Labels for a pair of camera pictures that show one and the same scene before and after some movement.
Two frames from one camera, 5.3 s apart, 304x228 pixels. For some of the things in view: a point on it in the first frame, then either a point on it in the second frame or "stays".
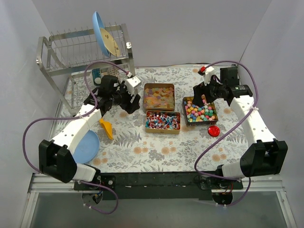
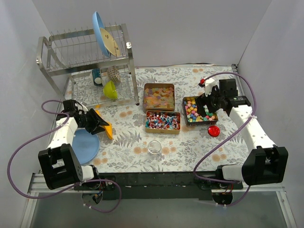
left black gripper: (128, 99) to (90, 121)
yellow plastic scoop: (108, 127) stays
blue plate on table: (86, 147) stays
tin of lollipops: (162, 122) stays
